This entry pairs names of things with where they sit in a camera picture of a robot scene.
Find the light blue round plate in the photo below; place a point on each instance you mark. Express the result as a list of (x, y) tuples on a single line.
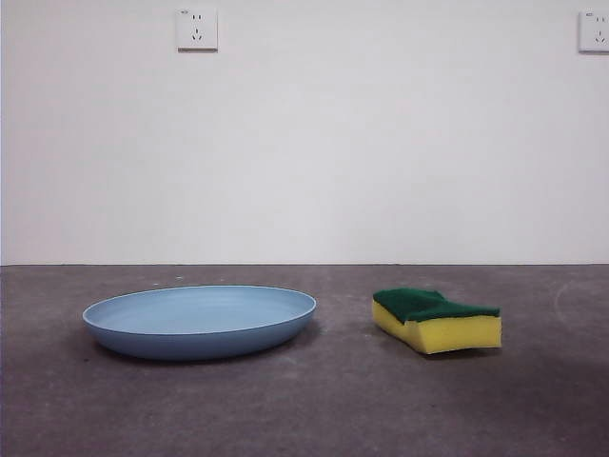
[(190, 319)]

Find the yellow sponge with green pad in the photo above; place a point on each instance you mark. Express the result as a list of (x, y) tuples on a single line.
[(452, 333)]

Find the white wall socket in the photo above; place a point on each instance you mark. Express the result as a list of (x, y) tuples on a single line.
[(197, 28), (595, 31)]

